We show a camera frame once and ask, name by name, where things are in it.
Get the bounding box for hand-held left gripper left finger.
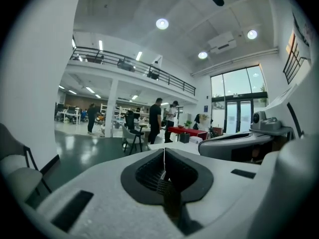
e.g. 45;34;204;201
36;147;186;239

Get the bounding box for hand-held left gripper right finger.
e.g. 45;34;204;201
164;147;262;236

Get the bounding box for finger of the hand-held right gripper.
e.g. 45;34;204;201
198;134;275;162
208;130;253;141

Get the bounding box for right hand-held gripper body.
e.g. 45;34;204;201
250;67;319;141

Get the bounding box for white marble table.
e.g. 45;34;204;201
148;142;203;156

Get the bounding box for grey upholstered chair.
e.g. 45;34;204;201
0;122;53;203
121;125;146;155

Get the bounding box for black office chair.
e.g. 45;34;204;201
124;110;145;135

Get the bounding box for glass double door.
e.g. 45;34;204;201
225;100;254;134

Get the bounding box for red cloth covered table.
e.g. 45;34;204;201
167;126;209;140

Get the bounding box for black framed window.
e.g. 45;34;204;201
283;32;310;85

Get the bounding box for large glass window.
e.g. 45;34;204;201
210;65;269;134

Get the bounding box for white metal shelving rack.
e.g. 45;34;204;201
99;103;150;126

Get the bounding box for white office desk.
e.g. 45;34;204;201
55;103;88;124

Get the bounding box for white ceiling air conditioner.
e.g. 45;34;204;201
207;31;237;55

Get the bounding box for black balcony railing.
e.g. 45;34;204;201
70;46;197;97

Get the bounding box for row of office ceiling lights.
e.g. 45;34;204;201
58;85;140;102

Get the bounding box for right hand-held gripper camera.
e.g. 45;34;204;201
250;111;282;131

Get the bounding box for white wall pipes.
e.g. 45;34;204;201
190;47;279;77

